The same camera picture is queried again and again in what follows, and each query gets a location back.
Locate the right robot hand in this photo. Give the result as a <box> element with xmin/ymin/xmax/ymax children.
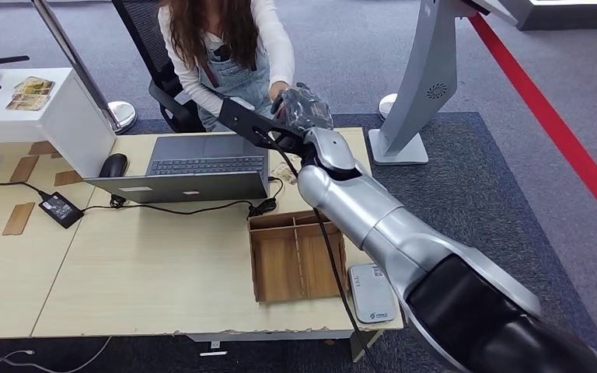
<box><xmin>271</xmin><ymin>82</ymin><xmax>334</xmax><ymax>144</ymax></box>

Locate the person's left hand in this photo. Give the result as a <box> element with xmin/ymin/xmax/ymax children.
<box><xmin>269</xmin><ymin>81</ymin><xmax>292</xmax><ymax>101</ymax></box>

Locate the wooden divided tray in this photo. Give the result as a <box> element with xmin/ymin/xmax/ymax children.
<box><xmin>247</xmin><ymin>209</ymin><xmax>348</xmax><ymax>304</ymax></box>

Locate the person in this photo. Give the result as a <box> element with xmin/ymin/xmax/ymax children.
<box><xmin>157</xmin><ymin>0</ymin><xmax>296</xmax><ymax>132</ymax></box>

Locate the brown patterned card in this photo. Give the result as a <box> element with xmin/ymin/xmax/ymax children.
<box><xmin>271</xmin><ymin>162</ymin><xmax>299</xmax><ymax>185</ymax></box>

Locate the white stanchion base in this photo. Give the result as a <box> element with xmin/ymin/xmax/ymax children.
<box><xmin>378</xmin><ymin>92</ymin><xmax>398</xmax><ymax>121</ymax></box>

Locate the grey laptop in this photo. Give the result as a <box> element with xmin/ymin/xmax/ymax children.
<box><xmin>82</xmin><ymin>132</ymin><xmax>271</xmax><ymax>205</ymax></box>

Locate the grey kiosk stand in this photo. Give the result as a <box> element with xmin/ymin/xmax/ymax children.
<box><xmin>368</xmin><ymin>0</ymin><xmax>518</xmax><ymax>167</ymax></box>

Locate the black mesh office chair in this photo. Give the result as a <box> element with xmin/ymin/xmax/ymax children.
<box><xmin>110</xmin><ymin>0</ymin><xmax>207</xmax><ymax>134</ymax></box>

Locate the black computer mouse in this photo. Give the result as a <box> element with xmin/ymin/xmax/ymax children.
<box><xmin>98</xmin><ymin>153</ymin><xmax>130</xmax><ymax>180</ymax></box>

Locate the dark blue rug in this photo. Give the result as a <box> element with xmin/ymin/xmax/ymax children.
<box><xmin>0</xmin><ymin>110</ymin><xmax>597</xmax><ymax>373</ymax></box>

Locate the white counter box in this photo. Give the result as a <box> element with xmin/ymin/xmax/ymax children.
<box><xmin>0</xmin><ymin>67</ymin><xmax>118</xmax><ymax>180</ymax></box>

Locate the red barrier belt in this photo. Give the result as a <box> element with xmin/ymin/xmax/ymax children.
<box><xmin>467</xmin><ymin>13</ymin><xmax>597</xmax><ymax>240</ymax></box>

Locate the black power adapter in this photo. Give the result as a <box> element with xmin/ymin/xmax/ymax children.
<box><xmin>38</xmin><ymin>191</ymin><xmax>85</xmax><ymax>229</ymax></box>

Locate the dark display platform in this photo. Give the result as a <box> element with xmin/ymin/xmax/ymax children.
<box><xmin>496</xmin><ymin>0</ymin><xmax>597</xmax><ymax>32</ymax></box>

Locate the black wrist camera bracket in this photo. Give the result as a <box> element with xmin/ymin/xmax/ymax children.
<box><xmin>218</xmin><ymin>96</ymin><xmax>305</xmax><ymax>155</ymax></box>

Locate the black laptop power cable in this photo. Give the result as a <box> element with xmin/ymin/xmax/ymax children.
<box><xmin>82</xmin><ymin>176</ymin><xmax>287</xmax><ymax>221</ymax></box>

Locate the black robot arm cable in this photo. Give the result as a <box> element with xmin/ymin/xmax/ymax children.
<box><xmin>253</xmin><ymin>128</ymin><xmax>377</xmax><ymax>373</ymax></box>

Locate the chrome stanchion post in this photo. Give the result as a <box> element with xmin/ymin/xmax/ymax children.
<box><xmin>30</xmin><ymin>0</ymin><xmax>138</xmax><ymax>135</ymax></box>

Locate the grey desk support frame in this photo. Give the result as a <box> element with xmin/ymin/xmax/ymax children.
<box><xmin>187</xmin><ymin>330</ymin><xmax>385</xmax><ymax>364</ymax></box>

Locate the black mains cord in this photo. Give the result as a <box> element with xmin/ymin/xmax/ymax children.
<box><xmin>0</xmin><ymin>180</ymin><xmax>52</xmax><ymax>200</ymax></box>

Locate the white floor cable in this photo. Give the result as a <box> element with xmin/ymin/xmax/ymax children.
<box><xmin>0</xmin><ymin>336</ymin><xmax>113</xmax><ymax>373</ymax></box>

